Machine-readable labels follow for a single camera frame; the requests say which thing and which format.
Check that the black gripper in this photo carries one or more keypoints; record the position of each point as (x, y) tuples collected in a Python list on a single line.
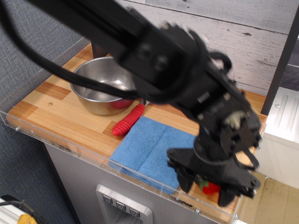
[(213, 158)]

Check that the red toy tomato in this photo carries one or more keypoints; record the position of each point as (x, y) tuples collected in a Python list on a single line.
[(208, 187)]

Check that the black left frame post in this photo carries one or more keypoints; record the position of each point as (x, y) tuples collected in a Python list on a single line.
[(98, 51)]

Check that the blue folded cloth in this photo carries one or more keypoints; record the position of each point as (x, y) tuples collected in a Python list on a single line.
[(142, 153)]

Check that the clear acrylic guard rail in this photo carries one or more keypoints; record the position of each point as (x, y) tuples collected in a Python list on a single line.
[(26, 169)]

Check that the black right frame post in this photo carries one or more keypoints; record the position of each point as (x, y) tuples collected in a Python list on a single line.
[(282, 64)]

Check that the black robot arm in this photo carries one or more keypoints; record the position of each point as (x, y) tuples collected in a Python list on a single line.
[(172, 65)]

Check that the stainless steel bowl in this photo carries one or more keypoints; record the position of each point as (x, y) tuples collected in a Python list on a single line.
[(104, 70)]

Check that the grey cabinet with dispenser panel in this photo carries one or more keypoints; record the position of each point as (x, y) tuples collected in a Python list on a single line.
[(99, 196)]

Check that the white ridged plastic object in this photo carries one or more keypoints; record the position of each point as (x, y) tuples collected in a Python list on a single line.
[(283, 118)]

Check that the red handled metal spork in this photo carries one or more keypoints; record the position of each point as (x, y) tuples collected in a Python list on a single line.
[(124, 125)]

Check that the black frame post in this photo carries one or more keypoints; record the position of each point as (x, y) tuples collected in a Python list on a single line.
[(98, 51), (282, 64)]

